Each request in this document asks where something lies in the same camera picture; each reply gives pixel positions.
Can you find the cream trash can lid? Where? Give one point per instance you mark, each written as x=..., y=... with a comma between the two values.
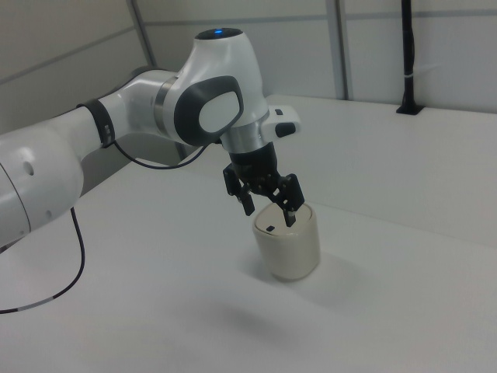
x=268, y=217

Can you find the small white trash can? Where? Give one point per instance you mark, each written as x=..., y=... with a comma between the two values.
x=289, y=254

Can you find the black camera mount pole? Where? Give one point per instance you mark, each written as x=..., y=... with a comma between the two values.
x=407, y=58

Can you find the grey partition post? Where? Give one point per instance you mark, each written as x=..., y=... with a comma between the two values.
x=342, y=46
x=143, y=31

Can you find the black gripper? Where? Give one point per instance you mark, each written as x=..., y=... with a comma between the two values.
x=256, y=167

